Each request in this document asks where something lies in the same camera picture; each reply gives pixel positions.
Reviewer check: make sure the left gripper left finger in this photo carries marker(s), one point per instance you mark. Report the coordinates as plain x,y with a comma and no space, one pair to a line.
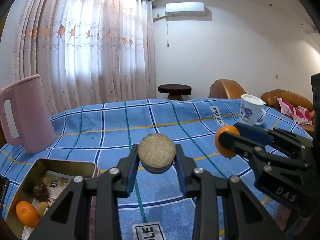
69,216

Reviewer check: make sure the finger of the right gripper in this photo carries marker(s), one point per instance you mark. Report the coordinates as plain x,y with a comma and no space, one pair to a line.
268,160
282,140

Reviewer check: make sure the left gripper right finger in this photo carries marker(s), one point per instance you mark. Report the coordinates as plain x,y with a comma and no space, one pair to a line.
222,203

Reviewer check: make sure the orange tangerine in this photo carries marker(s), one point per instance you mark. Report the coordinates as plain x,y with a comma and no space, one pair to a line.
223,141

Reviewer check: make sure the cork-lidded small jar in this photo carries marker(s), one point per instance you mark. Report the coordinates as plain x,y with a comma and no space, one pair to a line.
156,153

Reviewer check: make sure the white mug blue print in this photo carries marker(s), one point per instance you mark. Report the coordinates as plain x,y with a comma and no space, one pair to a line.
252,110

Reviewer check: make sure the pink floral cushion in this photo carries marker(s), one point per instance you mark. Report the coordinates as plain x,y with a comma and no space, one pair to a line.
298,114

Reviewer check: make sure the tangerine inside tin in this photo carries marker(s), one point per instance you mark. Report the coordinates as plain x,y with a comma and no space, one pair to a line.
27,214

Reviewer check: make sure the gold metal tin box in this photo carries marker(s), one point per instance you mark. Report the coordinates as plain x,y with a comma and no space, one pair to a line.
42,183

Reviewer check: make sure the brown leather armchair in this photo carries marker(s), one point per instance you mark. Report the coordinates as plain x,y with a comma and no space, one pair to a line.
226,89

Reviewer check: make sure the pink plastic pitcher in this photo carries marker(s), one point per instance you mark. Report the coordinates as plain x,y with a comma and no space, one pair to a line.
34,127

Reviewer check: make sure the dark round stool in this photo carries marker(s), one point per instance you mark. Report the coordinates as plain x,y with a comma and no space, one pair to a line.
175,91

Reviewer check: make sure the sheer floral curtain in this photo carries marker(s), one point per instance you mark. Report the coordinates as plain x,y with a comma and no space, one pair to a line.
87,51

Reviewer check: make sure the white wall air conditioner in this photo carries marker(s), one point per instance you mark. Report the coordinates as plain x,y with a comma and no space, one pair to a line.
182,11

